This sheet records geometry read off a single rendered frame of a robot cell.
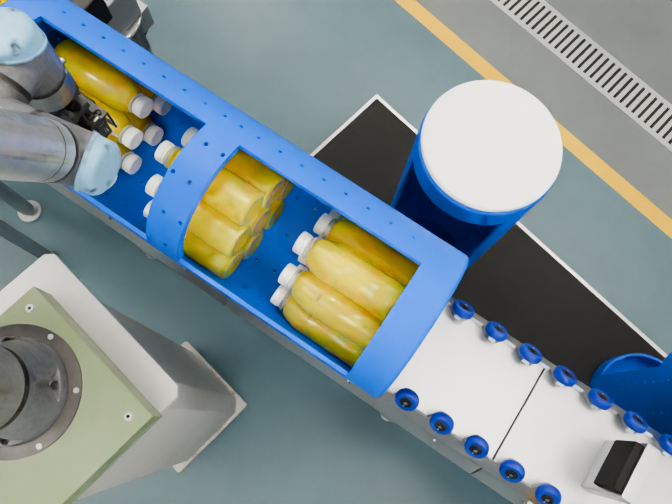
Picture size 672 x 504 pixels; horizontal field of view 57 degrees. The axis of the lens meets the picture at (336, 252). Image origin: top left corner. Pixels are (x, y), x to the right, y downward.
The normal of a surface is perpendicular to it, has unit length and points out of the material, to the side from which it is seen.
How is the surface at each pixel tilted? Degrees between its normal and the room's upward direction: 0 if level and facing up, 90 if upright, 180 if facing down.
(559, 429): 0
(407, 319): 13
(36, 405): 72
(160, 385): 0
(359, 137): 0
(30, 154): 88
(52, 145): 81
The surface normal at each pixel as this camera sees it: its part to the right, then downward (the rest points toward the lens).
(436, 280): 0.22, -0.50
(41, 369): 0.87, -0.47
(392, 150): 0.04, -0.25
